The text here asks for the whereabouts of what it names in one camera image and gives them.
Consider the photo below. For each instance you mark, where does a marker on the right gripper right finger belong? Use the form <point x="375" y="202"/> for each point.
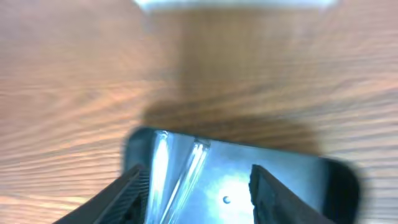
<point x="273" y="202"/>

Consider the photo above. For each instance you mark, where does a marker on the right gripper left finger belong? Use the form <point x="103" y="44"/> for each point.
<point x="124" y="196"/>

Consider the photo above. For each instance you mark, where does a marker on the clear test tube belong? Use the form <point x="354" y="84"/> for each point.
<point x="192" y="168"/>
<point x="158" y="174"/>

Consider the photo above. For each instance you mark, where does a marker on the black tray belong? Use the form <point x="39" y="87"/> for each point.
<point x="295" y="174"/>

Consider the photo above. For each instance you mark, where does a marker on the white test tube rack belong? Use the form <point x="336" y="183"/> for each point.
<point x="233" y="3"/>

